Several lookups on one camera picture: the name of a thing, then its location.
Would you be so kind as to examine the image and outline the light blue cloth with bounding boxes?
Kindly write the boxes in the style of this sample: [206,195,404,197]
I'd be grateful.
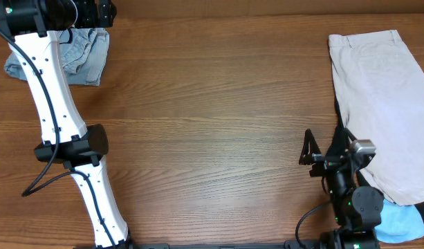
[375,199,424,243]

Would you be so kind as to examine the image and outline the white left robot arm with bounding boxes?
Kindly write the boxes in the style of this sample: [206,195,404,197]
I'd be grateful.
[0,0,133,248]

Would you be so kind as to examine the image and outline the black garment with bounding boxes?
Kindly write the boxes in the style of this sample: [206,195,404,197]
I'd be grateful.
[326,100,424,243]

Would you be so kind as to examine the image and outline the light blue denim shorts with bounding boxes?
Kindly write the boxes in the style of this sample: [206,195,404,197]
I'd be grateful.
[3,27,111,87]

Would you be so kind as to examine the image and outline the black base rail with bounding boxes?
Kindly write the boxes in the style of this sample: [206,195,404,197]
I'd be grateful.
[73,238,323,249]

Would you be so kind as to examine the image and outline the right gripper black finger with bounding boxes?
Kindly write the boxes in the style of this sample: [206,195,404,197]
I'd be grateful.
[332,126,356,156]
[299,129,322,165]

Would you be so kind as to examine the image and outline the beige shorts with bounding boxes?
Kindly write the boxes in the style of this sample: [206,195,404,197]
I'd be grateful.
[329,30,424,205]

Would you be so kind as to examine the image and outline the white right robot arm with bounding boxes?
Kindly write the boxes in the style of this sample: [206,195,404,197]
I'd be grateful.
[295,129,384,249]

